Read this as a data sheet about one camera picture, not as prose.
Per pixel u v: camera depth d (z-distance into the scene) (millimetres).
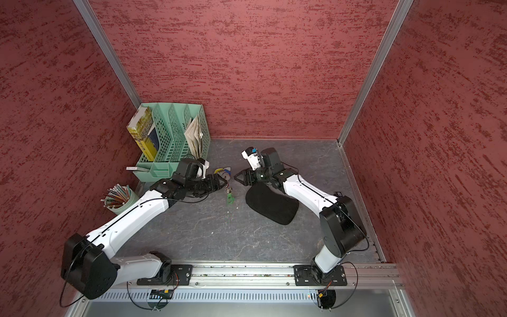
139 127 920
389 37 775
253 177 738
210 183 696
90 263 387
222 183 761
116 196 812
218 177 729
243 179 744
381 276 752
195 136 929
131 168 856
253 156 756
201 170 650
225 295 775
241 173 757
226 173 1002
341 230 447
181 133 1163
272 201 921
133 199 802
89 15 721
